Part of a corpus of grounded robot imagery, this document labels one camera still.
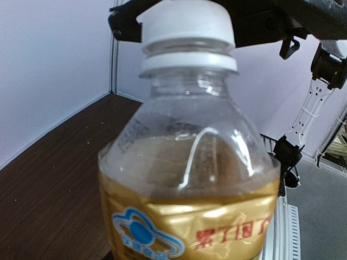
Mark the amber tea bottle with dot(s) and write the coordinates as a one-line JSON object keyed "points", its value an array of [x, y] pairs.
{"points": [[189, 176]]}

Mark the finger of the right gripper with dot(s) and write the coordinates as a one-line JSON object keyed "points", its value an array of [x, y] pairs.
{"points": [[123, 21]]}

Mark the left aluminium frame post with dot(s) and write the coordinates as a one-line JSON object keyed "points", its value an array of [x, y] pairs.
{"points": [[113, 64]]}

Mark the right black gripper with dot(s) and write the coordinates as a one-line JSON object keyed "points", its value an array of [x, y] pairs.
{"points": [[262, 22]]}

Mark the white tea bottle cap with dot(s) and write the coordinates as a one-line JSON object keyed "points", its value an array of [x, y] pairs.
{"points": [[173, 20]]}

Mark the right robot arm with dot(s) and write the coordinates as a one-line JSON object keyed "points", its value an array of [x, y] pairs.
{"points": [[328, 74]]}

